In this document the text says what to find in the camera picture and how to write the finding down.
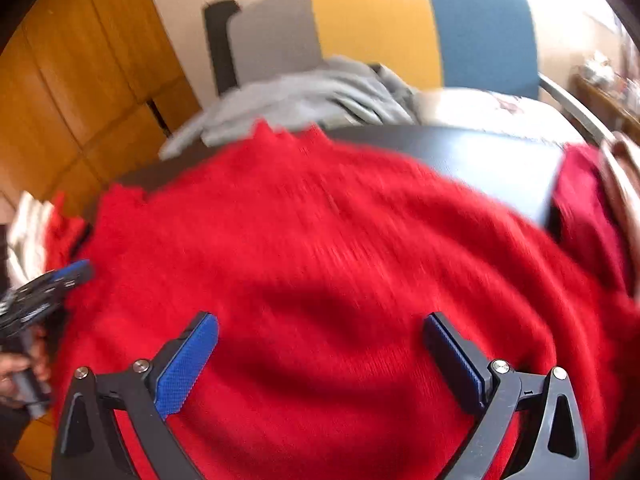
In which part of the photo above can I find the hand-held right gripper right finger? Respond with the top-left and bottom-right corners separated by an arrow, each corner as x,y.
422,311 -> 591,480

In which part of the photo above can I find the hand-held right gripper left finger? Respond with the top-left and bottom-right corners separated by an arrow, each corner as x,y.
52,311 -> 220,480

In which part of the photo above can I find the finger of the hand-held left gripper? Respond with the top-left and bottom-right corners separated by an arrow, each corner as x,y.
42,259 -> 96,292

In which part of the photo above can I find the red knit sweater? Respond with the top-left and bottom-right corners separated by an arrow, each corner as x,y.
50,120 -> 640,480

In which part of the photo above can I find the person's left hand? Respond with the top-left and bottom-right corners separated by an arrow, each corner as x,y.
0,327 -> 52,407

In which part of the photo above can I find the red and white cloth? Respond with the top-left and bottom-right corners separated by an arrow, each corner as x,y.
7,191 -> 92,288

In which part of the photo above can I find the wooden cabinet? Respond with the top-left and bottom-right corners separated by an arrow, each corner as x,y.
0,0 -> 202,223

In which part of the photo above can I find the dark red cloth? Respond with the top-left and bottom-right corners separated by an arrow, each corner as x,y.
552,144 -> 640,303

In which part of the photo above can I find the pink cloth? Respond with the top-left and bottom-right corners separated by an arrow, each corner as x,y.
597,132 -> 640,243

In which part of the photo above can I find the white printed garment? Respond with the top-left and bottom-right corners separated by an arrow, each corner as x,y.
414,87 -> 587,147

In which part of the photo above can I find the grey hoodie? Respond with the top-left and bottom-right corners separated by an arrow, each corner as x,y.
159,56 -> 426,161

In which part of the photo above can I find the cluttered wooden desk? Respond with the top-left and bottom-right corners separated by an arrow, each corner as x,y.
570,50 -> 640,133

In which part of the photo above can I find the grey yellow blue sofa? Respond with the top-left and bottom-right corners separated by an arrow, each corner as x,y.
204,0 -> 617,147

